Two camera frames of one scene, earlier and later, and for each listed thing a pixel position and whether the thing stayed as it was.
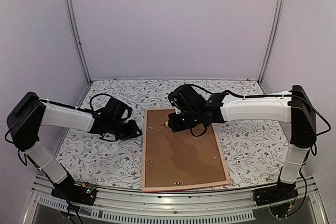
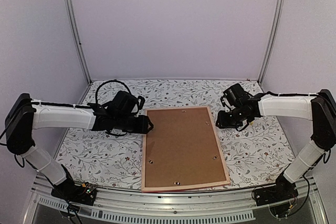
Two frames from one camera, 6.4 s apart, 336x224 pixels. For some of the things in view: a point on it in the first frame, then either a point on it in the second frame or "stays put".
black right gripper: [173, 124] → [223, 123]
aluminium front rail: [113, 205] stays put
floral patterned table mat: [252, 151] stays put
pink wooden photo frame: [178, 160] stays put
